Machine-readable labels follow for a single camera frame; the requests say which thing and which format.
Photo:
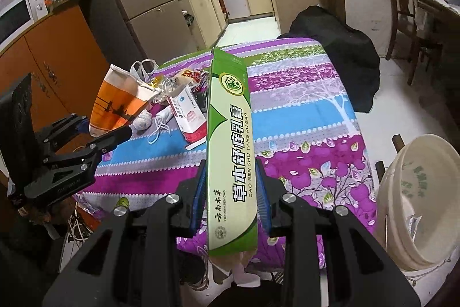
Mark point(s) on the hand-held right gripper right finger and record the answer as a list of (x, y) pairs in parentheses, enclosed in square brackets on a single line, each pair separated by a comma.
[(263, 201)]

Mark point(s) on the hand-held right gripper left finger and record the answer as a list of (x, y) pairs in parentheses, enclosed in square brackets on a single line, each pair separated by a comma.
[(199, 201)]

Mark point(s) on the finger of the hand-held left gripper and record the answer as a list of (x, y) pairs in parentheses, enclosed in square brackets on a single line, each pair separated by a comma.
[(61, 129), (79, 159)]

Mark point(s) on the long green cardboard box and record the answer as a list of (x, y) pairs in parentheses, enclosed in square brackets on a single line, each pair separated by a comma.
[(230, 148)]

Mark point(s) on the orange printed paper bag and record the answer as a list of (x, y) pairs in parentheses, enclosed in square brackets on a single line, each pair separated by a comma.
[(118, 94)]

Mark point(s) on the green bottle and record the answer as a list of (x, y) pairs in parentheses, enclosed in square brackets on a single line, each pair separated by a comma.
[(123, 202)]

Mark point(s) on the crumpled white tissue ball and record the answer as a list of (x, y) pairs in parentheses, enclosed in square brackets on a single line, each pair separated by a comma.
[(142, 120)]

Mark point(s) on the white red medicine box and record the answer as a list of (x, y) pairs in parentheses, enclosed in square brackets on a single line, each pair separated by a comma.
[(188, 112)]

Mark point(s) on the white face mask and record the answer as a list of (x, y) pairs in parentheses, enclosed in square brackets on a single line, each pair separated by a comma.
[(163, 118)]

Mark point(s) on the floral striped tablecloth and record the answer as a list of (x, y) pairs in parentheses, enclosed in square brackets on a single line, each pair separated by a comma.
[(305, 112)]

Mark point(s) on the small black box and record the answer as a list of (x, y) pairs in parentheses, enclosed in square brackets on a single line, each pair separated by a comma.
[(201, 102)]

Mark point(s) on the white plastic bag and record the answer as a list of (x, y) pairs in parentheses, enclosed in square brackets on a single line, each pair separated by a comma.
[(143, 69)]

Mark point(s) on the yellow clear wrapper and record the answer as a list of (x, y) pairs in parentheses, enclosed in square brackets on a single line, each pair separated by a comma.
[(160, 83)]

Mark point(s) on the white microwave oven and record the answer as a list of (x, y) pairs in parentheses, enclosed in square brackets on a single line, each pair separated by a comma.
[(14, 17)]

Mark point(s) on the dark wooden stool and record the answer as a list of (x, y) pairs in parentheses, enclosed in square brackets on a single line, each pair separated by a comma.
[(397, 143)]

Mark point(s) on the white plastic basin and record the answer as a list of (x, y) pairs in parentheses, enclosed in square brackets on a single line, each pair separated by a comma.
[(424, 184)]

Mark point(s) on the black cloth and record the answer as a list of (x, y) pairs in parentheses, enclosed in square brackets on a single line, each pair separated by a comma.
[(334, 48)]

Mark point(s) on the beige kitchen cabinets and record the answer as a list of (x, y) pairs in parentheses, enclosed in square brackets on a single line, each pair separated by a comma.
[(251, 1)]

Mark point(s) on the wooden chair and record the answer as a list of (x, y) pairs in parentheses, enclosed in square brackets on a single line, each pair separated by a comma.
[(406, 12)]

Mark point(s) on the wooden side table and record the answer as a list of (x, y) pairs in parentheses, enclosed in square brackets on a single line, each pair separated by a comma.
[(445, 26)]

